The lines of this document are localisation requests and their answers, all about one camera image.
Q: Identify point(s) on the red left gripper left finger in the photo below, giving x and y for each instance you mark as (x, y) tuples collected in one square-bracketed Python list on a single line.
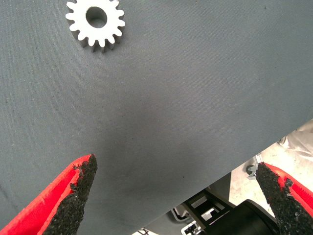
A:
[(49, 208)]

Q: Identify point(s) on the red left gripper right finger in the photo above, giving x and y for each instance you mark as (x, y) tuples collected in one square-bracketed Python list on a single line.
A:
[(291, 203)]

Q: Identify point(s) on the shiny steel planetary gear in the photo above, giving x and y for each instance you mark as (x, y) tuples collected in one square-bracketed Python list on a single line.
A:
[(78, 29)]

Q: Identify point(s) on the black rounded chassis cover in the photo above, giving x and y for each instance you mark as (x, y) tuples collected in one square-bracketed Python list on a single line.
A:
[(249, 218)]

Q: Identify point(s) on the small caster wheel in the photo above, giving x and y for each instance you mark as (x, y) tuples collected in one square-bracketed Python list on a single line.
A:
[(250, 172)]

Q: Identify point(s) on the crumpled grey sheet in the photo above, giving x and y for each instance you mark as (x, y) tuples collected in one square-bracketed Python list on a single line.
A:
[(300, 142)]

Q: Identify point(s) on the dark grey table cloth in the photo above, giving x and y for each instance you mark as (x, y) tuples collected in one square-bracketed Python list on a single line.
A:
[(146, 85)]

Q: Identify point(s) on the black metal frame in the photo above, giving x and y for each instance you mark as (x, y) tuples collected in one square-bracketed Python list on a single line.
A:
[(210, 220)]

